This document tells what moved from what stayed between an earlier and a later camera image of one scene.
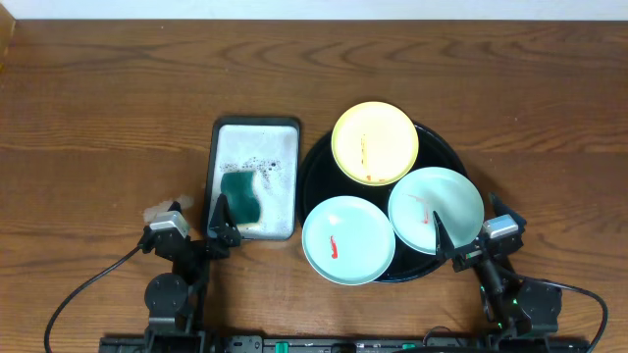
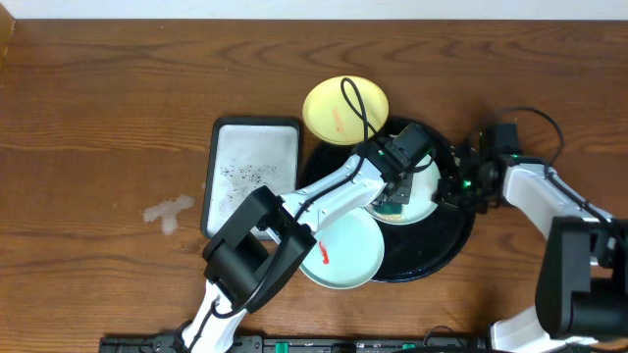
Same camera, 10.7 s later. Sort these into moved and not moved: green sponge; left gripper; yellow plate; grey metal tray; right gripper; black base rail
Moved: left gripper; yellow plate; green sponge; right gripper
Not moved: grey metal tray; black base rail
